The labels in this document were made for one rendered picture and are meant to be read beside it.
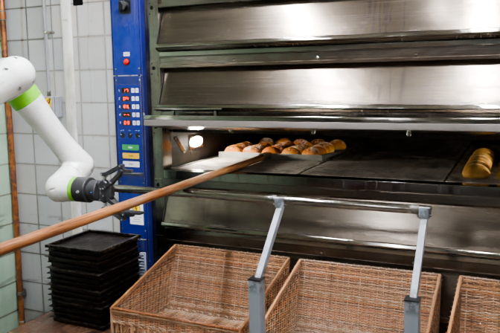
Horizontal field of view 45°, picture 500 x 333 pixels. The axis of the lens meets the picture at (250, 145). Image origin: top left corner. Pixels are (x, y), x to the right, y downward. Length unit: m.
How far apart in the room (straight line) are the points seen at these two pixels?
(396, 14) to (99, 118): 1.41
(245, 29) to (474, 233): 1.18
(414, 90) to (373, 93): 0.15
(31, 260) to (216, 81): 1.40
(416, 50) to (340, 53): 0.28
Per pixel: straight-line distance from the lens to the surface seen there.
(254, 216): 2.53
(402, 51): 2.30
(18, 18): 3.19
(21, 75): 2.11
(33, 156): 3.17
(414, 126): 2.14
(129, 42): 2.73
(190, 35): 2.59
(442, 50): 2.28
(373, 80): 2.32
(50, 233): 1.65
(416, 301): 1.79
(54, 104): 2.97
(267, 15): 2.47
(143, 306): 2.57
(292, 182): 2.44
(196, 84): 2.60
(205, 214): 2.63
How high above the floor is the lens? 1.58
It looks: 6 degrees down
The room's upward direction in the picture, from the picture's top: 1 degrees counter-clockwise
